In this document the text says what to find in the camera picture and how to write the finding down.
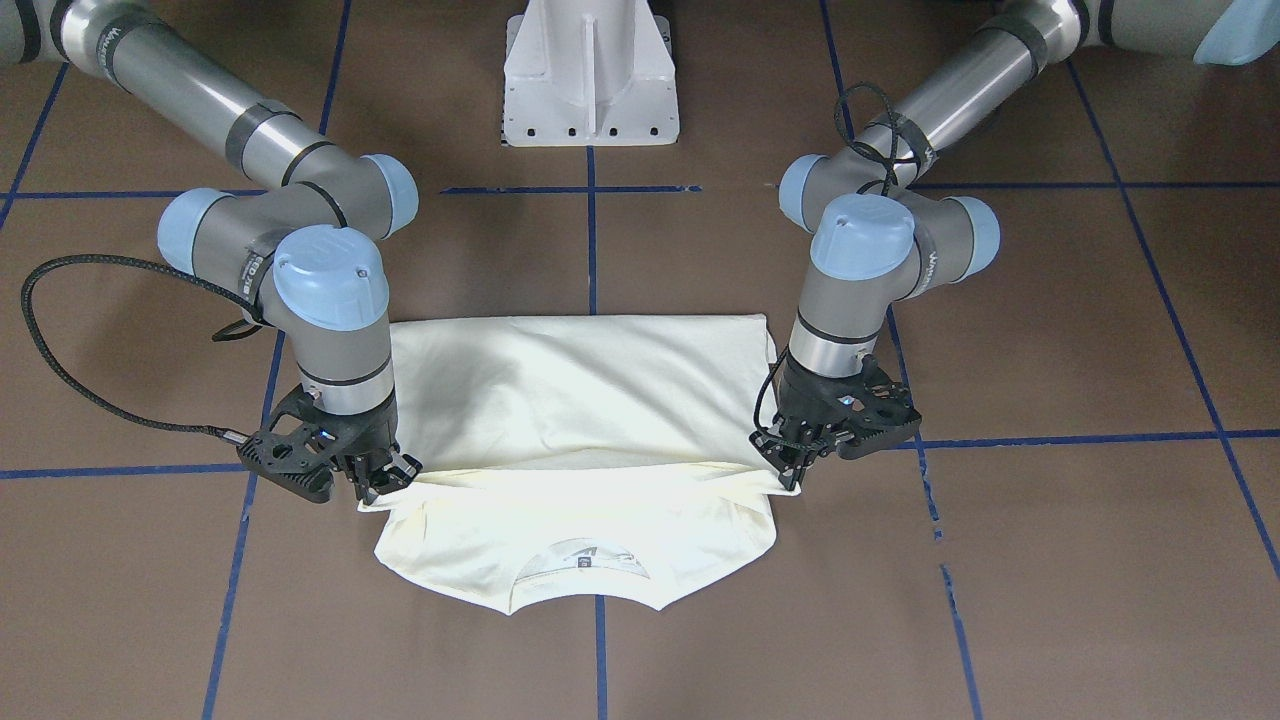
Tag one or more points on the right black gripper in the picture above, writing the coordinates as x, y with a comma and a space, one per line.
370, 437

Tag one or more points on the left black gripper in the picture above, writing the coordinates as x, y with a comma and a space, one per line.
806, 400

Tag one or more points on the cream long-sleeve printed shirt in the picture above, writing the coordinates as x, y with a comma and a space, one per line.
566, 455

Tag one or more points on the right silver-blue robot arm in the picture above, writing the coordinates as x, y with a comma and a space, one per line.
303, 257

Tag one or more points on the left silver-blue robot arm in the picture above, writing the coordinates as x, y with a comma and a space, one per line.
875, 241

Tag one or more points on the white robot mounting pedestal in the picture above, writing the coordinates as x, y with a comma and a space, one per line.
589, 73

